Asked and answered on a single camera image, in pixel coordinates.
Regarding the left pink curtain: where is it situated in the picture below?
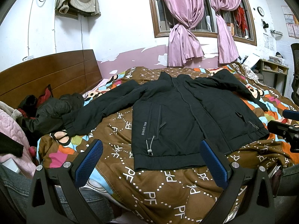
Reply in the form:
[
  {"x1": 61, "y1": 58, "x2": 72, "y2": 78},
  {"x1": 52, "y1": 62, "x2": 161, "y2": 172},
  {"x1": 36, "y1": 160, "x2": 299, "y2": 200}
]
[{"x1": 164, "y1": 0, "x2": 204, "y2": 67}]

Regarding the person's jeans leg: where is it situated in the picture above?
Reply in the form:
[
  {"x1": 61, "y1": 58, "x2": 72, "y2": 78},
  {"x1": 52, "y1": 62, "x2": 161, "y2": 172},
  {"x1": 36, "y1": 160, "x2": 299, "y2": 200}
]
[{"x1": 1, "y1": 165, "x2": 114, "y2": 223}]

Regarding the pink quilted blanket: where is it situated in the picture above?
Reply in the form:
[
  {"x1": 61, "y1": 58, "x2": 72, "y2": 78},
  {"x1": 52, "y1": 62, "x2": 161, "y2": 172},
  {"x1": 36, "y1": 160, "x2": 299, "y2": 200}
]
[{"x1": 1, "y1": 102, "x2": 36, "y2": 178}]

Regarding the wooden headboard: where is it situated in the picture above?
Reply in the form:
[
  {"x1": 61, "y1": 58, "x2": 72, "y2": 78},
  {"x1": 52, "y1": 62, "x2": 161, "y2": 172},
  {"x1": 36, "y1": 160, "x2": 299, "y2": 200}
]
[{"x1": 1, "y1": 50, "x2": 102, "y2": 108}]

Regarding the wooden side shelf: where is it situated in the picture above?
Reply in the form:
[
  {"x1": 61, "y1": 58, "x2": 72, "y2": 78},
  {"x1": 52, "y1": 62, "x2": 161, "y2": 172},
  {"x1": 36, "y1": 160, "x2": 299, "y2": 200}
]
[{"x1": 256, "y1": 59, "x2": 288, "y2": 95}]

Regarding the red hanging tassel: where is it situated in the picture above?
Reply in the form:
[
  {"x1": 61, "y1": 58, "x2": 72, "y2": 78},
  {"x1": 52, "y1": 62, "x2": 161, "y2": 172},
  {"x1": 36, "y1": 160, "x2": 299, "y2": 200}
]
[{"x1": 234, "y1": 6, "x2": 248, "y2": 33}]

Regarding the brown cartoon bedspread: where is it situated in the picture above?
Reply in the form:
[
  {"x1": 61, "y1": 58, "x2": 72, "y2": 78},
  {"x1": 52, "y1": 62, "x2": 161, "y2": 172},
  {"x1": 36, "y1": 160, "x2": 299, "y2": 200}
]
[{"x1": 38, "y1": 63, "x2": 298, "y2": 223}]

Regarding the round wall clock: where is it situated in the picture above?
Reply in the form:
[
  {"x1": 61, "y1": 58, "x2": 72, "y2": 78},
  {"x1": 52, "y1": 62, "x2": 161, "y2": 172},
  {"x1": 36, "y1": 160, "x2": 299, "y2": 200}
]
[{"x1": 257, "y1": 7, "x2": 265, "y2": 17}]

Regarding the pink curtain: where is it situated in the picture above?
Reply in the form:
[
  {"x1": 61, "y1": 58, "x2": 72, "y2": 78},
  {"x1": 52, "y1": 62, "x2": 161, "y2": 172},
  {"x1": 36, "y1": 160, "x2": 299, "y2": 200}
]
[
  {"x1": 164, "y1": 0, "x2": 204, "y2": 67},
  {"x1": 210, "y1": 0, "x2": 241, "y2": 64}
]

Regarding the right pink curtain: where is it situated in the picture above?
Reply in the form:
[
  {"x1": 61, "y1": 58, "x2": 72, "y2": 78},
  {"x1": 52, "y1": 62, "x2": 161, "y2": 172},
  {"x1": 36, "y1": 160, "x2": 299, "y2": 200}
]
[{"x1": 210, "y1": 0, "x2": 241, "y2": 64}]

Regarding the wooden framed window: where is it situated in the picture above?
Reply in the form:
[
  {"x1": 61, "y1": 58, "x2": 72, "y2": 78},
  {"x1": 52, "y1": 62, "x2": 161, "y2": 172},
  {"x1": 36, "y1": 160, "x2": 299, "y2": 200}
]
[{"x1": 149, "y1": 0, "x2": 257, "y2": 46}]

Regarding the beige cloth on wall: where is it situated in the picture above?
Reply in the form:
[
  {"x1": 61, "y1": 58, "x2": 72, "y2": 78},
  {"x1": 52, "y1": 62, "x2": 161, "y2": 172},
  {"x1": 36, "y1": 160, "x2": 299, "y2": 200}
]
[{"x1": 55, "y1": 0, "x2": 101, "y2": 17}]

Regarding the dark clothes pile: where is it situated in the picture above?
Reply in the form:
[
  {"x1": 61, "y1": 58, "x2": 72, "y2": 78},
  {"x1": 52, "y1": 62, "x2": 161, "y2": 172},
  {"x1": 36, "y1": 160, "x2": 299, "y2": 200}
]
[{"x1": 17, "y1": 85, "x2": 84, "y2": 139}]

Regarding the black jacket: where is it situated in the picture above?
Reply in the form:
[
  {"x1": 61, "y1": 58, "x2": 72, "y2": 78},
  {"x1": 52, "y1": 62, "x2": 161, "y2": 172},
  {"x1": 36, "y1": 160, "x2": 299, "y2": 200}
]
[{"x1": 62, "y1": 69, "x2": 269, "y2": 171}]

